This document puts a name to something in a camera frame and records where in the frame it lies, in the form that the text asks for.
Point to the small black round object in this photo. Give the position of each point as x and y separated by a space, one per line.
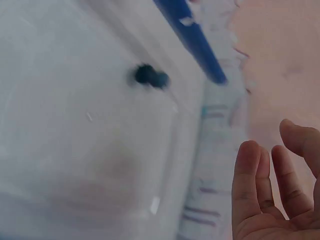
150 76

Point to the blue flat bar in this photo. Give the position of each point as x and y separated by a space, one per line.
197 42

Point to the person's right hand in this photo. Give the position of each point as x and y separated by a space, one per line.
260 222

